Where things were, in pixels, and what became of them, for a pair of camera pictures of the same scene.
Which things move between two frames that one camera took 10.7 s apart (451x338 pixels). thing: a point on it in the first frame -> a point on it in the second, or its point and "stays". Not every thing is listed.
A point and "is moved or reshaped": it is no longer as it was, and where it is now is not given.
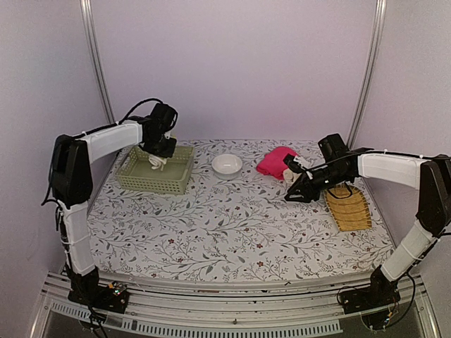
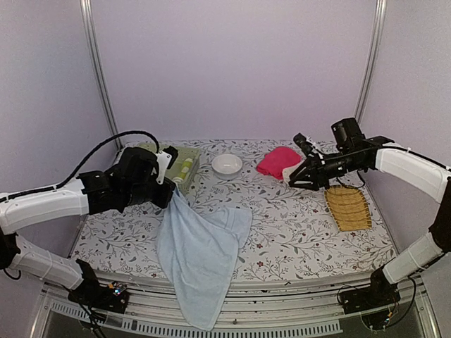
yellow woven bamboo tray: x=349 y=207 stays
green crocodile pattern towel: x=156 y=162 is moved or reshaped
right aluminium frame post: x=368 y=77 stays
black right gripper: x=309 y=193 -> x=322 y=180
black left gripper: x=168 y=152 -> x=163 y=200
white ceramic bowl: x=227 y=166 stays
